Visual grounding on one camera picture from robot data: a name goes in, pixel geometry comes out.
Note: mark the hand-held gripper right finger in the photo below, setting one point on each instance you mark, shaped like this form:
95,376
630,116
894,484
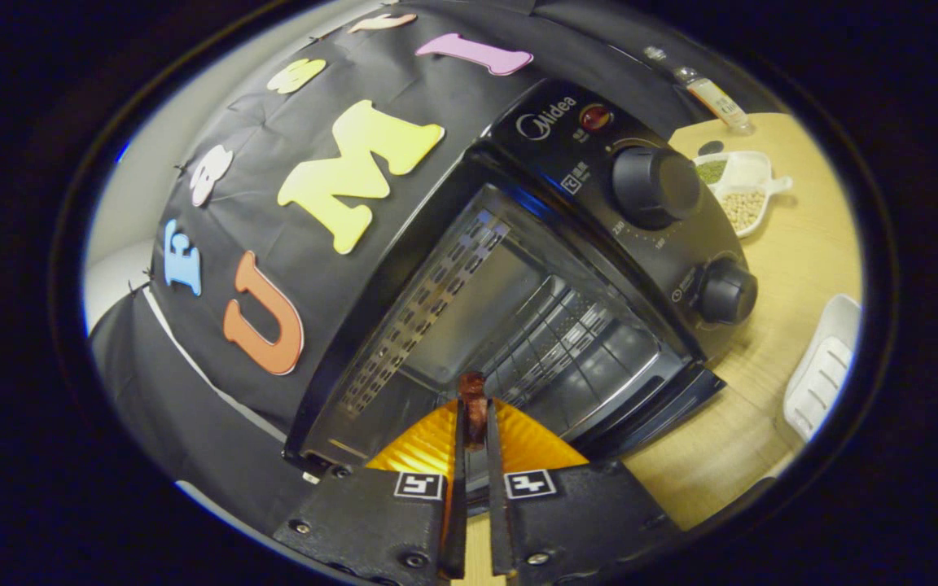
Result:
495,505

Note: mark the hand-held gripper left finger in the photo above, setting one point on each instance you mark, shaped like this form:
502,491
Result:
457,505

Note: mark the brown meat slice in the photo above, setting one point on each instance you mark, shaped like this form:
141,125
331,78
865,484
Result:
473,407

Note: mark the black toaster oven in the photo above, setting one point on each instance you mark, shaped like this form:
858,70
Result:
656,187

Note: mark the white rectangular tray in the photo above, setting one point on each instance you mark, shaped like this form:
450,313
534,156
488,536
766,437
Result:
823,374

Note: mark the white divided dish with beans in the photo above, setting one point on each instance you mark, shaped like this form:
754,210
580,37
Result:
742,207

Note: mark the small black round lid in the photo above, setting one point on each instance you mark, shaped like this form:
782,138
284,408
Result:
711,147

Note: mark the clear glass bottle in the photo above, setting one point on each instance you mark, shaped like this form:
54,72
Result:
717,98

